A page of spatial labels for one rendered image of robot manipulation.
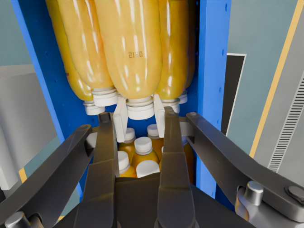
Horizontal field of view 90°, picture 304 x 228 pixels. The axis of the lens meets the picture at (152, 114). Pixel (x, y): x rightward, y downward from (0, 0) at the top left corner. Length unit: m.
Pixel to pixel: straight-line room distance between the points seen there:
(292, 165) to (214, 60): 2.45
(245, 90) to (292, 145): 0.96
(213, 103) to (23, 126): 0.60
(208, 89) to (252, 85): 1.58
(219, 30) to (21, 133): 0.62
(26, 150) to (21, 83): 0.23
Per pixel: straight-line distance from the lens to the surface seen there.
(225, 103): 1.47
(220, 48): 0.19
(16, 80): 0.65
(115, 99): 0.25
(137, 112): 0.20
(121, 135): 0.16
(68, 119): 0.33
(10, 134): 0.63
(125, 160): 0.30
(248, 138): 1.97
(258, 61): 1.73
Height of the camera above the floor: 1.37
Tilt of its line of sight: 69 degrees down
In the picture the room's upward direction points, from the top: 168 degrees clockwise
